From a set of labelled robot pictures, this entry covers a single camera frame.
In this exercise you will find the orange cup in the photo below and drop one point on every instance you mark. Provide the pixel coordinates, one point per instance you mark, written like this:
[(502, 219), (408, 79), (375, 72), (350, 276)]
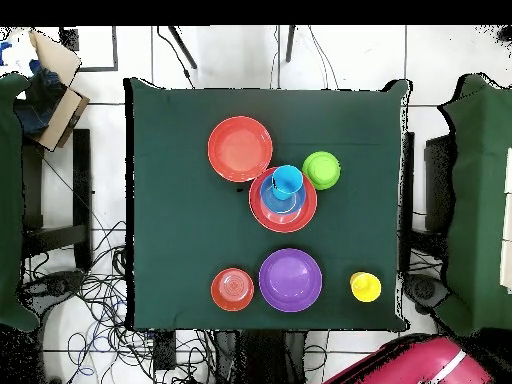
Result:
[(354, 278)]

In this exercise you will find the dark grey frame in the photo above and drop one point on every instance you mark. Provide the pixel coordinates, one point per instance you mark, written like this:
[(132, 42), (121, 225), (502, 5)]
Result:
[(115, 52)]

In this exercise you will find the black box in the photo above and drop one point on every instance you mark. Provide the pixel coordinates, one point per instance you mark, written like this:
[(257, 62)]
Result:
[(164, 350)]

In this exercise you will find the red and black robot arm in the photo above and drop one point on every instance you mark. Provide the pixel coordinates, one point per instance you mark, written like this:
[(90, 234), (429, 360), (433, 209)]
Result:
[(420, 364)]

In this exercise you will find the black stool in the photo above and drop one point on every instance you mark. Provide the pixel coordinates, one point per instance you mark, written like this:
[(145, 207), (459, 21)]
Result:
[(82, 180)]

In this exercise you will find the cardboard box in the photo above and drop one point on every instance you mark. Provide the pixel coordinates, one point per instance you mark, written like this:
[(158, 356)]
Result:
[(62, 116)]

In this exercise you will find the purple bowl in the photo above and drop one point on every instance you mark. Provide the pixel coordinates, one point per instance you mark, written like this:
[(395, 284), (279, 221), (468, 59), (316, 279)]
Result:
[(290, 280)]

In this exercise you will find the grey pedestal foot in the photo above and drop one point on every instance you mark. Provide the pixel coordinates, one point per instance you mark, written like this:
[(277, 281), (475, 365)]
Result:
[(52, 290), (426, 292)]

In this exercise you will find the blue cup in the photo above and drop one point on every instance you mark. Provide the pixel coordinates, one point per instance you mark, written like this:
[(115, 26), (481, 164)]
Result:
[(287, 180)]

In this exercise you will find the large orange bowl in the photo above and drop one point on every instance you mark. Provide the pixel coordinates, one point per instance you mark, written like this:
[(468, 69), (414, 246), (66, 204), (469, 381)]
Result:
[(240, 148), (288, 222)]

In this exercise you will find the green cloth covered table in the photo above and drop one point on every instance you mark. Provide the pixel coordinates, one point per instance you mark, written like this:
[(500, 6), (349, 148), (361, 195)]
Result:
[(10, 200), (476, 200)]

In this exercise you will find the green bowl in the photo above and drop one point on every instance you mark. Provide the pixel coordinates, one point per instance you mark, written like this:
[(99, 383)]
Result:
[(322, 170)]

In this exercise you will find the black stand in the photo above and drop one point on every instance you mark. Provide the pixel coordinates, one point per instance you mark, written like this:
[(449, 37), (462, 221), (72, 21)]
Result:
[(438, 180)]

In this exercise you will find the small orange bowl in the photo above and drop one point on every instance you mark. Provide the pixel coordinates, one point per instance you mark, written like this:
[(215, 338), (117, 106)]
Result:
[(232, 290)]

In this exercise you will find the dark green tablecloth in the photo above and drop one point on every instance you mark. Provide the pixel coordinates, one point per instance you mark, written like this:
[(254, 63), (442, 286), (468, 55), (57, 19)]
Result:
[(180, 224)]

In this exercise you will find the black tripod leg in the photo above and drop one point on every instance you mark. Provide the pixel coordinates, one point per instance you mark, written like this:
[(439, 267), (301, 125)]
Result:
[(183, 48), (290, 44)]

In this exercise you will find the yellow cup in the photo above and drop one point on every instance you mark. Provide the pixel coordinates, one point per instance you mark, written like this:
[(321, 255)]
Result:
[(367, 288)]

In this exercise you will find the blue cloth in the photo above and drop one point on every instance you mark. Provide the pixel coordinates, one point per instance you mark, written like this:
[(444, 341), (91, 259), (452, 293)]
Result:
[(40, 100)]

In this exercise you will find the small blue bowl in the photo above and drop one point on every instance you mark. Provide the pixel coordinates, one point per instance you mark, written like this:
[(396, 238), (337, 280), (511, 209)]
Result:
[(268, 200)]

